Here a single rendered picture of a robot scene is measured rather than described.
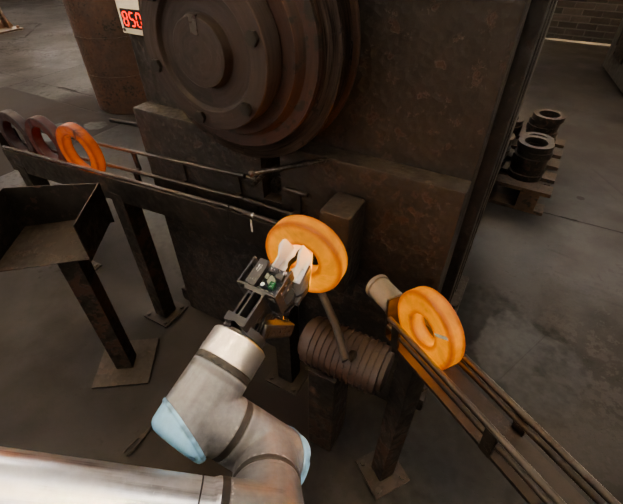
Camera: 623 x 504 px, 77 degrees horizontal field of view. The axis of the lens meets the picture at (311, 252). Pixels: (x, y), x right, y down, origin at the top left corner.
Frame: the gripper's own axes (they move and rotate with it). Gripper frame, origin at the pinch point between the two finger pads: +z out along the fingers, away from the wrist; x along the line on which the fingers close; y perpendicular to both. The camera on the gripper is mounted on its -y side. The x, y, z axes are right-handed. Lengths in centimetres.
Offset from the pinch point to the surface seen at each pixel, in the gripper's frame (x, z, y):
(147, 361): 68, -25, -81
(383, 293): -12.9, 5.9, -17.6
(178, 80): 34.5, 15.8, 16.7
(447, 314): -26.3, 1.2, -7.0
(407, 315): -19.5, 2.1, -15.2
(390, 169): -4.8, 29.1, -5.6
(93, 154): 89, 15, -19
